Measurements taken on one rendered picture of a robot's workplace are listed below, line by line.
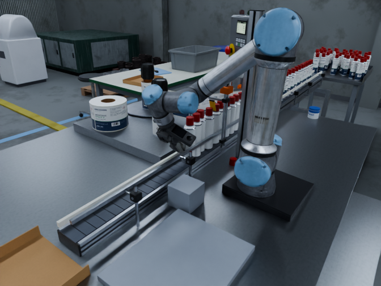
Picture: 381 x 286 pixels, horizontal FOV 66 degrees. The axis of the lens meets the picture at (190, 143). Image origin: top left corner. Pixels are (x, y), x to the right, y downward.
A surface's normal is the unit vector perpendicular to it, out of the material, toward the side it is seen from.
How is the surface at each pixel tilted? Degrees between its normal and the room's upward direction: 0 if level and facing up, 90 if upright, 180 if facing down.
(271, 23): 80
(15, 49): 90
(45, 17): 90
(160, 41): 90
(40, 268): 0
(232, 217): 0
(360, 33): 90
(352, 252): 0
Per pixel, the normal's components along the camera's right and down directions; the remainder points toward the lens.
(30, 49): 0.84, 0.25
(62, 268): 0.02, -0.90
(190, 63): -0.56, 0.43
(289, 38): -0.40, 0.23
